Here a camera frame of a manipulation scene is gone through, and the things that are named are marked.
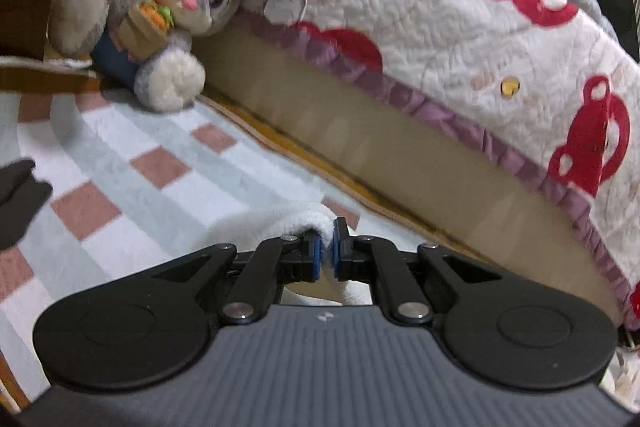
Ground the white quilt with red print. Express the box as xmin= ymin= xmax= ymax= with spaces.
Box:
xmin=165 ymin=0 xmax=640 ymax=325

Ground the white towel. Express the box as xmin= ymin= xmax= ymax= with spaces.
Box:
xmin=192 ymin=201 xmax=375 ymax=308

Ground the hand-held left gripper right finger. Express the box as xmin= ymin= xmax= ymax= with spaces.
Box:
xmin=332 ymin=217 xmax=503 ymax=326

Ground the pink and grey checked blanket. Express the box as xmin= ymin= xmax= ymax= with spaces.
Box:
xmin=0 ymin=88 xmax=418 ymax=410

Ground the beige mattress side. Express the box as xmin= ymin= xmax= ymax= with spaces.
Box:
xmin=192 ymin=13 xmax=625 ymax=324

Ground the dark cloth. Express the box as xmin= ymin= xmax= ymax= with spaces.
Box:
xmin=0 ymin=159 xmax=54 ymax=253

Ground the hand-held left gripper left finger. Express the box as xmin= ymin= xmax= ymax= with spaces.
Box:
xmin=146 ymin=229 xmax=323 ymax=326

